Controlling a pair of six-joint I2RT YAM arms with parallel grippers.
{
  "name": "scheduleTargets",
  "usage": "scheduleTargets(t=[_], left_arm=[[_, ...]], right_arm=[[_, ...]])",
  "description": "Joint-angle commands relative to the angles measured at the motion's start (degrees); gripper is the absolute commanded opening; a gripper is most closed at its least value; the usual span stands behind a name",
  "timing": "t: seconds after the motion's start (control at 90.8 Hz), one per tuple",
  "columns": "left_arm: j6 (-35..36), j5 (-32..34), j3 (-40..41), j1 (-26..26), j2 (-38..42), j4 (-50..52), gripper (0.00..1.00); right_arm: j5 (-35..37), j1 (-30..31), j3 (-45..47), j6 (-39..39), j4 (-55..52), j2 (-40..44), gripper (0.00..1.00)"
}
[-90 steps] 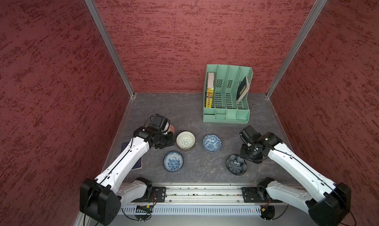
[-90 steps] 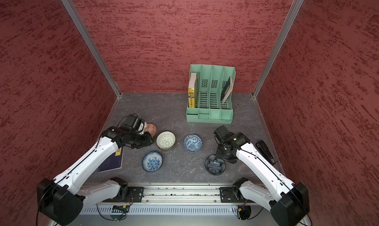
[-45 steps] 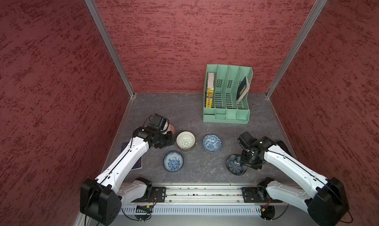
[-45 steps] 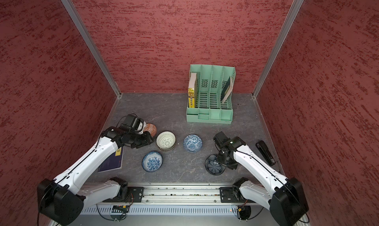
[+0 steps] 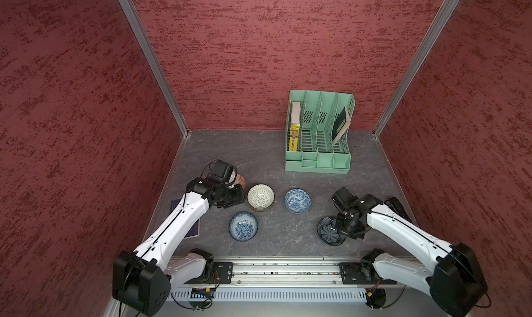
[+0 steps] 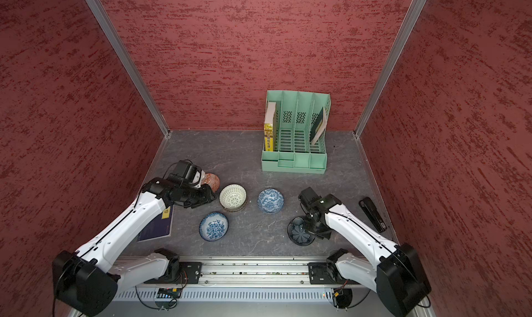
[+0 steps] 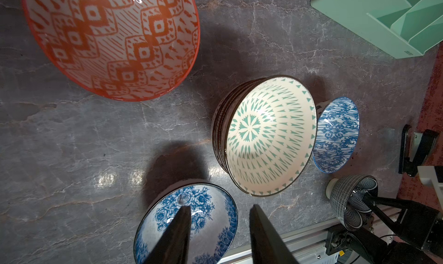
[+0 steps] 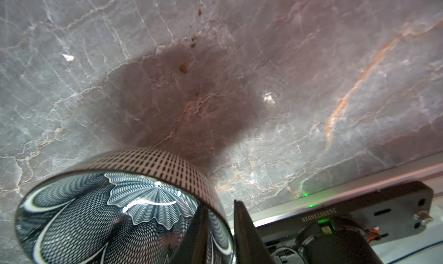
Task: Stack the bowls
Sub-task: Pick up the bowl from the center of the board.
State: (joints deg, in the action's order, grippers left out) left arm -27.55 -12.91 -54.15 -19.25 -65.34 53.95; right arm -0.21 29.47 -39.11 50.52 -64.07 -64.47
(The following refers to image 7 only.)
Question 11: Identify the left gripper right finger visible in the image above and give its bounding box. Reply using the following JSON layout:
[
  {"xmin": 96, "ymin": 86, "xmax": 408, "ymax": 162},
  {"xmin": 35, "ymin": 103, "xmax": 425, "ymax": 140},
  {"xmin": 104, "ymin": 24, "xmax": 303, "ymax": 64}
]
[{"xmin": 249, "ymin": 204, "xmax": 299, "ymax": 264}]

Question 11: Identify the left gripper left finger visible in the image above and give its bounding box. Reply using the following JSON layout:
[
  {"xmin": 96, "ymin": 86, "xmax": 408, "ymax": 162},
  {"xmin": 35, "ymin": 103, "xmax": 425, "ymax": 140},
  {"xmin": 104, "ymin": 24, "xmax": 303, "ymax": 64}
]
[{"xmin": 144, "ymin": 206, "xmax": 192, "ymax": 264}]

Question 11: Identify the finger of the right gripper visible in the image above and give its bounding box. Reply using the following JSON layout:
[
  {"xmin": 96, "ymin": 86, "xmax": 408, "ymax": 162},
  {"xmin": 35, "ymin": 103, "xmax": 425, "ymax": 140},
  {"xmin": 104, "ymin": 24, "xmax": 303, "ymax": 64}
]
[
  {"xmin": 363, "ymin": 206, "xmax": 398, "ymax": 236},
  {"xmin": 362, "ymin": 193, "xmax": 401, "ymax": 211}
]

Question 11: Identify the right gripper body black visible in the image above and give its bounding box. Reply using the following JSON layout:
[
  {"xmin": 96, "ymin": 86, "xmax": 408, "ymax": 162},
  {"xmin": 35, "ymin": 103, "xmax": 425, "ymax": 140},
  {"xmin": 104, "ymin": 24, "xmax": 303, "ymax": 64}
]
[{"xmin": 385, "ymin": 198, "xmax": 443, "ymax": 250}]

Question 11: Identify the dark petal pattern bowl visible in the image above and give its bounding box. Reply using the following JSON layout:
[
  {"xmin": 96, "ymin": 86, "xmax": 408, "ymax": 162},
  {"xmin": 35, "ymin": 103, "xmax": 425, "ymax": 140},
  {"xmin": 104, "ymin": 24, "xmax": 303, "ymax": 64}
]
[{"xmin": 325, "ymin": 175, "xmax": 378, "ymax": 231}]

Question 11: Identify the green triangle white bowl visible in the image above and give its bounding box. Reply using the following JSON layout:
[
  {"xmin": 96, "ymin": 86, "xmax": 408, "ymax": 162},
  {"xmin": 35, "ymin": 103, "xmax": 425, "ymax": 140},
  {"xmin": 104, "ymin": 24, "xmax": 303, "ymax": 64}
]
[{"xmin": 226, "ymin": 76, "xmax": 317, "ymax": 197}]

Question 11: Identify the blue floral bowl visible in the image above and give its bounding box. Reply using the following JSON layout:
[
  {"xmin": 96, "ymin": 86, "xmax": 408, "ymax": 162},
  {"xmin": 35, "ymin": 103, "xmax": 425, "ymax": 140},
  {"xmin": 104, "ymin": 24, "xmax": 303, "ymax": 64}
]
[{"xmin": 133, "ymin": 182, "xmax": 238, "ymax": 264}]

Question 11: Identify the blue damask bowl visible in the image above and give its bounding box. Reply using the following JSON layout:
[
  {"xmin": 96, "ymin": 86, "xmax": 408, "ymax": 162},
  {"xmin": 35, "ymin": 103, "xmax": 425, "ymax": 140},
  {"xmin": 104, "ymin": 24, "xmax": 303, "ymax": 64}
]
[{"xmin": 313, "ymin": 97, "xmax": 360, "ymax": 174}]

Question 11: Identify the green plastic file organizer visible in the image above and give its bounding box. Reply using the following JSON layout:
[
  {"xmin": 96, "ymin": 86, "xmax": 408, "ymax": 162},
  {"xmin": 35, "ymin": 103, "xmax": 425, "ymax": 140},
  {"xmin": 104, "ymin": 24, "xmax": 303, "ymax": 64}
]
[{"xmin": 310, "ymin": 0, "xmax": 443, "ymax": 59}]

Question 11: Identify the red patterned bowl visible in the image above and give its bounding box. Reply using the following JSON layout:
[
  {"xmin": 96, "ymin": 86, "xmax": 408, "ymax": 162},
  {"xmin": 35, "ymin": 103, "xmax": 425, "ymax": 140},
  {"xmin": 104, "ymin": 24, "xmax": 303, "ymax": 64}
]
[{"xmin": 22, "ymin": 0, "xmax": 201, "ymax": 101}]

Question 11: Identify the aluminium rail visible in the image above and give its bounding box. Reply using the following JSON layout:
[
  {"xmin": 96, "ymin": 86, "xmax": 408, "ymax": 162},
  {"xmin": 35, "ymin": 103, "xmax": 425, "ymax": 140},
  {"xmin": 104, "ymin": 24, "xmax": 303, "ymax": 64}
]
[{"xmin": 218, "ymin": 206, "xmax": 400, "ymax": 264}]

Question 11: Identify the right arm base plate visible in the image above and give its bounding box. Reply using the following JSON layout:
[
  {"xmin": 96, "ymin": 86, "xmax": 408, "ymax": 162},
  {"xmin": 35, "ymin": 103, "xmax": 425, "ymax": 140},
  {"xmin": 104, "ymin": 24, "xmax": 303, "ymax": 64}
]
[{"xmin": 324, "ymin": 224, "xmax": 388, "ymax": 264}]

